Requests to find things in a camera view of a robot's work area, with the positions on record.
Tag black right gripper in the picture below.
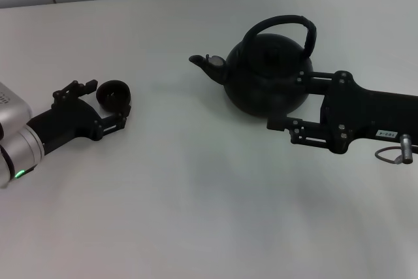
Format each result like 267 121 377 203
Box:
266 70 418 155

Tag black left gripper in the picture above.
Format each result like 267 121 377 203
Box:
25 79 133 156

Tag small black teacup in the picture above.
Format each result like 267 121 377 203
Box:
95 80 132 112

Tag black round teapot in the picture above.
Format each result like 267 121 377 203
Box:
188 14 318 117

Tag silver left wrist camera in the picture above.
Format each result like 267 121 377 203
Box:
0 82 33 126

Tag right gripper cable metal plug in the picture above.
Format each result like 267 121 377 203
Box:
374 133 414 165

